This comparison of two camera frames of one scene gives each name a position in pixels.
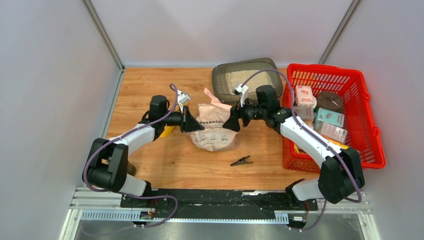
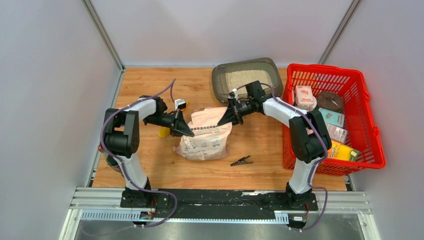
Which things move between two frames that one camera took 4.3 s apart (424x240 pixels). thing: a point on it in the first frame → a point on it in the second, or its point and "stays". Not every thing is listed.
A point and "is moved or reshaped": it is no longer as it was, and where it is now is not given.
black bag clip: (241, 161) stays
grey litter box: (251, 73) stays
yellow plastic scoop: (167, 130) stays
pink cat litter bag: (215, 137) is moved or reshaped
